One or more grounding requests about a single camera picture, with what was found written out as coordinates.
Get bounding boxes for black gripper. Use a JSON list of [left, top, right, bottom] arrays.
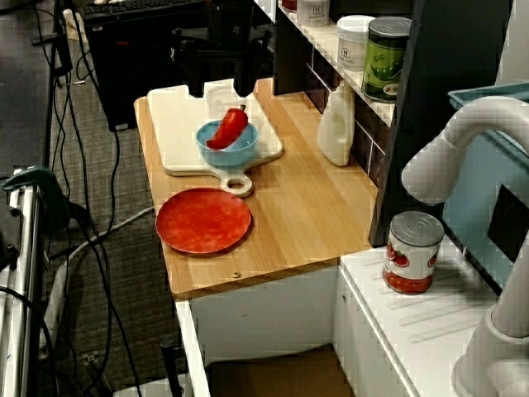
[[170, 0, 274, 99]]

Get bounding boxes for red toy pepper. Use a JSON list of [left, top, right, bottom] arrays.
[[205, 103, 250, 151]]

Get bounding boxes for clear plastic deli container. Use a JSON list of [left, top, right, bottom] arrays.
[[205, 85, 245, 123]]

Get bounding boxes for pale wooden cutting board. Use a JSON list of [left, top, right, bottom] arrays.
[[146, 78, 285, 199]]

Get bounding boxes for light blue bowl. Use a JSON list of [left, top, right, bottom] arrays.
[[195, 119, 260, 169]]

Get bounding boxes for black computer tower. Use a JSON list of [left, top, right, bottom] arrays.
[[84, 3, 191, 133]]

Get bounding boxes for white lidded plastic jar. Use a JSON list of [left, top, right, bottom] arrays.
[[296, 0, 331, 29], [336, 15, 375, 74]]

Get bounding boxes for black keyboard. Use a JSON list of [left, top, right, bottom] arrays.
[[80, 0, 207, 20]]

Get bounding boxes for white detergent bottle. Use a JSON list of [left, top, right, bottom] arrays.
[[316, 80, 356, 168]]

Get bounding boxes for red round plate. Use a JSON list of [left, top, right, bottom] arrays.
[[155, 188, 253, 254]]

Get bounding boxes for green peas can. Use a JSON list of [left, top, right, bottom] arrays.
[[361, 17, 413, 103]]

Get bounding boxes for black desk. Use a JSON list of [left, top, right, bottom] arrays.
[[0, 0, 57, 175]]

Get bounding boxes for dark green clamp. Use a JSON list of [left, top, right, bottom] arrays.
[[0, 165, 71, 232]]

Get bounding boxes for dark shelf unit with tiles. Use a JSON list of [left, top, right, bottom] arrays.
[[272, 0, 516, 249]]

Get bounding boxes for white cabinet under countertop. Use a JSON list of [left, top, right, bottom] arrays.
[[173, 264, 344, 397]]

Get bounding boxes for grey toy faucet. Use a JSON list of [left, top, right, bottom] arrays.
[[401, 95, 529, 397]]

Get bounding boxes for red tomato can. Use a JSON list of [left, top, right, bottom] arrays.
[[382, 210, 446, 295]]

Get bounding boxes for blue dish rack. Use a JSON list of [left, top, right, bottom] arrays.
[[441, 81, 529, 290]]

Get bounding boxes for white sink counter unit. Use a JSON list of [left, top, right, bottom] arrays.
[[332, 243, 529, 397]]

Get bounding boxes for black rectangular panel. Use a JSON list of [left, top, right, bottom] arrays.
[[487, 184, 529, 265]]

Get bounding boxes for thin black cable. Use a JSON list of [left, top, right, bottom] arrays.
[[93, 127, 122, 241]]

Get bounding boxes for thick white cable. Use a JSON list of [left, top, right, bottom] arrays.
[[39, 206, 155, 361]]

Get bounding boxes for aluminium frame rail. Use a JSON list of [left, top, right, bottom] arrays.
[[0, 181, 42, 397]]

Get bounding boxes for black stand post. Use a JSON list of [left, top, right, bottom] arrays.
[[160, 337, 185, 397]]

